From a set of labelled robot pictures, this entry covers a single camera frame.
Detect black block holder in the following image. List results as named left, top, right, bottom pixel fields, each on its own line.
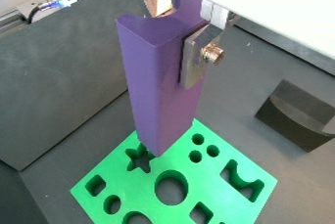
left=255, top=79, right=335, bottom=153

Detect green shape sorter board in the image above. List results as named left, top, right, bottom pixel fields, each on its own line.
left=71, top=121, right=278, bottom=224

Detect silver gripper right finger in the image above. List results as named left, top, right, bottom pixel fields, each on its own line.
left=180, top=0, right=229, bottom=89

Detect dark grey foam mat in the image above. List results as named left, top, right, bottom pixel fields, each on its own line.
left=0, top=0, right=141, bottom=171

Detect aluminium rail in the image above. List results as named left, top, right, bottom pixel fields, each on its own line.
left=0, top=0, right=71, bottom=35

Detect purple arch block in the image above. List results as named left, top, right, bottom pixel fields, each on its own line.
left=117, top=0, right=205, bottom=156

